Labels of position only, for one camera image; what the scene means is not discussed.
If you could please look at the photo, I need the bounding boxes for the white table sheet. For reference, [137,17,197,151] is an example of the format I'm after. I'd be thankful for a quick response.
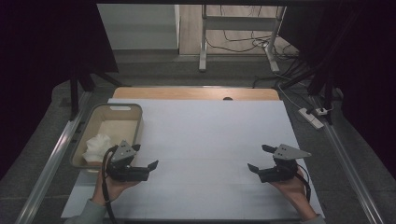
[60,97,326,220]

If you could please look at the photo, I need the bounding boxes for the white cabinet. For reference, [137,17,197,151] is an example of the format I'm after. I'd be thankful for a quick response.
[96,3,181,51]

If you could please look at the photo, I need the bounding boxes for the beige plastic bin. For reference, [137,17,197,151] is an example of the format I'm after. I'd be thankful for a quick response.
[69,103,145,171]

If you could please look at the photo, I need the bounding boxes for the person's right hand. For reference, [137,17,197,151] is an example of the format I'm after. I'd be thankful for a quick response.
[270,169,318,220]

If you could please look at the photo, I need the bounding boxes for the white crumpled cloth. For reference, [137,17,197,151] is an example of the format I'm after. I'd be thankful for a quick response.
[82,133,113,163]

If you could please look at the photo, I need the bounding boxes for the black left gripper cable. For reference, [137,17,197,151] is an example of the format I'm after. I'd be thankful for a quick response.
[101,145,120,224]

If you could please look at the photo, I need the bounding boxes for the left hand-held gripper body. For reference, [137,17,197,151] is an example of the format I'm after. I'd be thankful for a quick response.
[105,139,150,183]

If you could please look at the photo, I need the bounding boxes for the black stand legs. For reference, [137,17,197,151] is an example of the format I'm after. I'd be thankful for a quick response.
[68,72,132,121]
[274,62,336,126]

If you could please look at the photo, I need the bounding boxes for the white power cable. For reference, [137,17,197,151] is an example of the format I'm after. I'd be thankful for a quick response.
[277,84,304,110]

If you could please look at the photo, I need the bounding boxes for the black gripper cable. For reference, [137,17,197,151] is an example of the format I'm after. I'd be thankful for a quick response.
[101,145,120,224]
[294,172,313,203]

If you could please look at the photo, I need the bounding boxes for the person's left hand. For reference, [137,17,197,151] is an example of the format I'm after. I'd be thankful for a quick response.
[92,169,140,206]

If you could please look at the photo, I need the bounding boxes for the metal floor rail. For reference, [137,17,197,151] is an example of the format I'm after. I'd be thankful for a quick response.
[311,96,386,224]
[13,91,93,224]

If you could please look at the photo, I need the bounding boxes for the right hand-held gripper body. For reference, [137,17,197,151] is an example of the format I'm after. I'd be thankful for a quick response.
[258,143,312,184]

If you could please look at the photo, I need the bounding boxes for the white power strip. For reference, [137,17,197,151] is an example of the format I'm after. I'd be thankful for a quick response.
[298,107,325,131]

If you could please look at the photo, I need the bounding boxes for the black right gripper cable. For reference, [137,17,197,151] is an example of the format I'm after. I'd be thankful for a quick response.
[294,172,313,203]

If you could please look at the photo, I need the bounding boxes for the black curtain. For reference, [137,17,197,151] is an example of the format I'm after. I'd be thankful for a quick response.
[278,4,396,180]
[0,0,120,181]

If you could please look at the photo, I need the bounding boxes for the white metal desk frame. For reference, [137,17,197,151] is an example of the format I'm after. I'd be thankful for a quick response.
[198,4,288,74]

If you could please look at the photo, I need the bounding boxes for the black floor cables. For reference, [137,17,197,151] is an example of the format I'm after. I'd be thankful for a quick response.
[205,4,301,61]

